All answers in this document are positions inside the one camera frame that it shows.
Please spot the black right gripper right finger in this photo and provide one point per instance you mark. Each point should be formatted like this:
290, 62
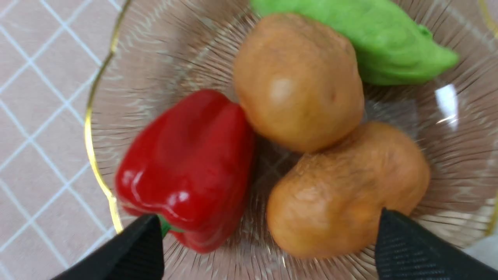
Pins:
405, 250

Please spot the brown potato in bowl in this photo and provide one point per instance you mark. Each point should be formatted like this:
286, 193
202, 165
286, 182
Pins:
298, 82

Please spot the green bitter gourd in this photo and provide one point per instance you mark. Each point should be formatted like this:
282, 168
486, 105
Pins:
391, 48

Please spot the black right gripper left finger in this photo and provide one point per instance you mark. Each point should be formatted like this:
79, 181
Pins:
134, 254

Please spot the red bell pepper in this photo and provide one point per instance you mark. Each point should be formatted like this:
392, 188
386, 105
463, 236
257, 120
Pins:
192, 165

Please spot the brown potato from bag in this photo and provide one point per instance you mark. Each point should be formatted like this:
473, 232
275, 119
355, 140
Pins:
330, 203

